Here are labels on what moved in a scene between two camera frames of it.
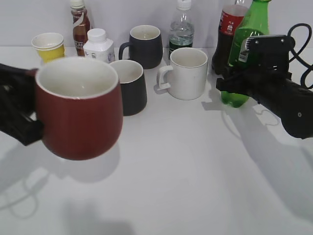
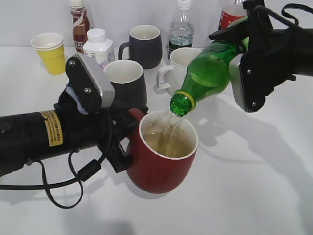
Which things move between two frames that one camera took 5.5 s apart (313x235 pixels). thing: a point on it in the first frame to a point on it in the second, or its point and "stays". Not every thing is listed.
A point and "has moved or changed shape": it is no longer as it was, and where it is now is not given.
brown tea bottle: (81, 24) stays
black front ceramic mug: (133, 86) stays
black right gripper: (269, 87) to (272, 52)
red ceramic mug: (79, 100) has moved or changed shape
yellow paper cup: (50, 46) stays
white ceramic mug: (185, 79) stays
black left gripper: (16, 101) to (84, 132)
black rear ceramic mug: (145, 46) stays
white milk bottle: (98, 47) stays
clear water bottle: (181, 32) stays
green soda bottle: (257, 22) has moved or changed shape
